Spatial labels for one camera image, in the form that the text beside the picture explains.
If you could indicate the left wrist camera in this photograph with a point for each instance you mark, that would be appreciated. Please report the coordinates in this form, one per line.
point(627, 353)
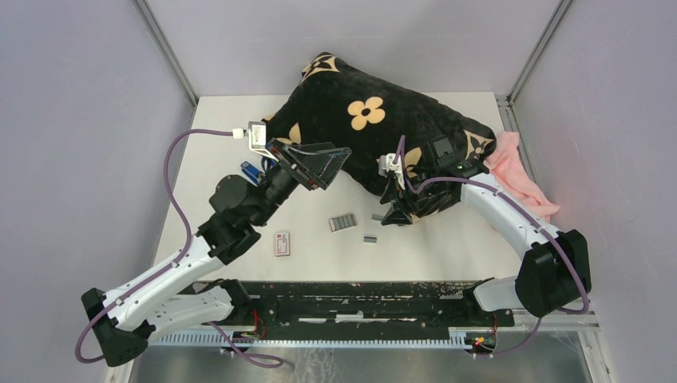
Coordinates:
point(256, 135)

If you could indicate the black pillow with beige flowers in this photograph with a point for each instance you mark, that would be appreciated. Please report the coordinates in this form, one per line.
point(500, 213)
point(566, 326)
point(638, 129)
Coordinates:
point(338, 103)

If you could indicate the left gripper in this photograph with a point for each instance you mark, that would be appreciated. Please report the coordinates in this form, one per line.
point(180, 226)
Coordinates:
point(314, 168)

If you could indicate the pink cloth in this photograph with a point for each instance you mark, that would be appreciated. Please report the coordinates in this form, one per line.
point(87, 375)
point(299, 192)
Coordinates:
point(506, 166)

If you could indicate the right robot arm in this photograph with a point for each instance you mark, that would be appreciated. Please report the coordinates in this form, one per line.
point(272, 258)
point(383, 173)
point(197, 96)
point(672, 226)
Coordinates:
point(554, 274)

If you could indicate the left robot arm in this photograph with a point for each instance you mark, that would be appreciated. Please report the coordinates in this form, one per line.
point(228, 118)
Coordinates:
point(124, 320)

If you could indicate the closed red white staple box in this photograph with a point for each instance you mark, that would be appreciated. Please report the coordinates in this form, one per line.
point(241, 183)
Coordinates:
point(282, 244)

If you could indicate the white cable duct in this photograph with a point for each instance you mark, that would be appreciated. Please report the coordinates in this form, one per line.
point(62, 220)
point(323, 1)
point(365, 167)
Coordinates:
point(209, 337)

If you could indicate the box of staples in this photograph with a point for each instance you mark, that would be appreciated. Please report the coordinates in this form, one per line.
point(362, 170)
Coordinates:
point(342, 222)

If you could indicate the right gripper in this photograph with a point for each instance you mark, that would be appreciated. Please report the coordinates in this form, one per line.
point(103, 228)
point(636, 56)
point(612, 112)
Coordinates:
point(395, 215)

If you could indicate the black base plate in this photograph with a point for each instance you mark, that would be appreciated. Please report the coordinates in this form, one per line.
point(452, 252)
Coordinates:
point(361, 311)

